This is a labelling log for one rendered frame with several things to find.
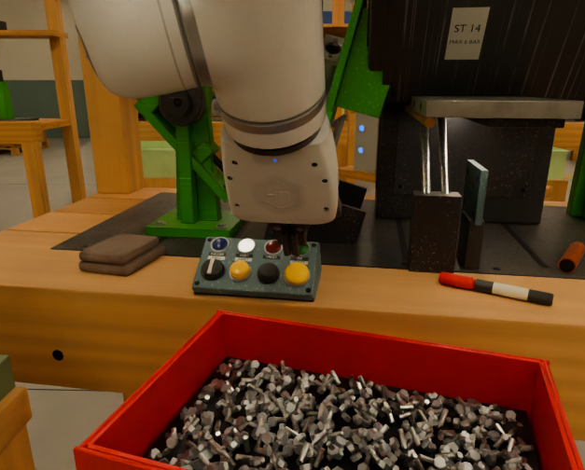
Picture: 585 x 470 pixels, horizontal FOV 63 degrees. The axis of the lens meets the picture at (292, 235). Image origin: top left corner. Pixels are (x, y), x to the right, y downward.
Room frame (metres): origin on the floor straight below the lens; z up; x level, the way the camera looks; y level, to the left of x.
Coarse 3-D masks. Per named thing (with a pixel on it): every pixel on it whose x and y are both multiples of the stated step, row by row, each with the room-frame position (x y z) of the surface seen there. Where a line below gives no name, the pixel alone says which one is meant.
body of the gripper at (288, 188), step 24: (240, 144) 0.38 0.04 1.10; (312, 144) 0.38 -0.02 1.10; (240, 168) 0.40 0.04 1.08; (264, 168) 0.39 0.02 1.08; (288, 168) 0.39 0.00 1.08; (312, 168) 0.39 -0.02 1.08; (336, 168) 0.41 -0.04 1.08; (240, 192) 0.42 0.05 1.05; (264, 192) 0.41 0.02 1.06; (288, 192) 0.41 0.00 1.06; (312, 192) 0.40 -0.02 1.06; (336, 192) 0.41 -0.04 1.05; (240, 216) 0.44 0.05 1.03; (264, 216) 0.43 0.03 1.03; (288, 216) 0.43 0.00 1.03; (312, 216) 0.42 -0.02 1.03
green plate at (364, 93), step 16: (352, 16) 0.73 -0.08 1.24; (352, 32) 0.73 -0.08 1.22; (352, 48) 0.74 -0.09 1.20; (368, 48) 0.74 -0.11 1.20; (352, 64) 0.74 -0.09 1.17; (368, 64) 0.74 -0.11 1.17; (336, 80) 0.73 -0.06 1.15; (352, 80) 0.74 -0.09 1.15; (368, 80) 0.73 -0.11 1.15; (336, 96) 0.73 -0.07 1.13; (352, 96) 0.74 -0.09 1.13; (368, 96) 0.73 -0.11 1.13; (384, 96) 0.73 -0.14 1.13; (368, 112) 0.73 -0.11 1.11
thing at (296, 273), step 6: (294, 264) 0.53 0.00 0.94; (300, 264) 0.53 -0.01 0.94; (288, 270) 0.52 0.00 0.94; (294, 270) 0.52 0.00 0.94; (300, 270) 0.52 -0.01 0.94; (306, 270) 0.52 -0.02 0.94; (288, 276) 0.52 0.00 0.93; (294, 276) 0.52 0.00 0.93; (300, 276) 0.52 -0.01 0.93; (306, 276) 0.52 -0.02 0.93; (288, 282) 0.52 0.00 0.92; (294, 282) 0.51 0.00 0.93; (300, 282) 0.51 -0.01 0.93
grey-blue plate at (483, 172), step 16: (480, 176) 0.61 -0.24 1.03; (464, 192) 0.70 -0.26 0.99; (480, 192) 0.61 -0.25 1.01; (464, 208) 0.69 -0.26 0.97; (480, 208) 0.61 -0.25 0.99; (464, 224) 0.65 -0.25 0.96; (480, 224) 0.61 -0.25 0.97; (464, 240) 0.64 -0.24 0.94; (480, 240) 0.62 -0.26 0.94; (464, 256) 0.63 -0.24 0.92; (480, 256) 0.62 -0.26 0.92
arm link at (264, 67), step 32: (192, 0) 0.30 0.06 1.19; (224, 0) 0.30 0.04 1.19; (256, 0) 0.30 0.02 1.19; (288, 0) 0.30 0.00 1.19; (320, 0) 0.33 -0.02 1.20; (192, 32) 0.30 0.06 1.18; (224, 32) 0.31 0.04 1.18; (256, 32) 0.31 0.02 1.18; (288, 32) 0.31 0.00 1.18; (320, 32) 0.34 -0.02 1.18; (192, 64) 0.31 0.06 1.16; (224, 64) 0.32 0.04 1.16; (256, 64) 0.32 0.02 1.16; (288, 64) 0.32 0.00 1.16; (320, 64) 0.35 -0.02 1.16; (224, 96) 0.35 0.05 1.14; (256, 96) 0.33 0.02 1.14; (288, 96) 0.34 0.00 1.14; (320, 96) 0.36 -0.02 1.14
